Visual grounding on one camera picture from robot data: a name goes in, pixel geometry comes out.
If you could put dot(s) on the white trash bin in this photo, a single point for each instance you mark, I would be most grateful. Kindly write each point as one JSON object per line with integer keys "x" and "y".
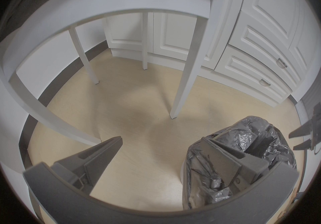
{"x": 183, "y": 170}

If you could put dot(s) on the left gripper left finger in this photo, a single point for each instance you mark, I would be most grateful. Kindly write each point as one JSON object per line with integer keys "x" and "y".
{"x": 97, "y": 160}

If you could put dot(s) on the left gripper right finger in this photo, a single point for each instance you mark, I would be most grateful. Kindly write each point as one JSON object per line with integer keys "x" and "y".
{"x": 223, "y": 162}

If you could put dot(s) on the black plastic bag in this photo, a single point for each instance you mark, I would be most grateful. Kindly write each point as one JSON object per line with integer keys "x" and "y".
{"x": 200, "y": 182}

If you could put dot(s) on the white wardrobe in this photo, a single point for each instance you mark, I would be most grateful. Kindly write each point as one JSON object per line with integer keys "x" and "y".
{"x": 270, "y": 4}

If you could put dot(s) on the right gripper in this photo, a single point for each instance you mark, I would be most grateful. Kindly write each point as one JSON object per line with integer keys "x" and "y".
{"x": 316, "y": 130}

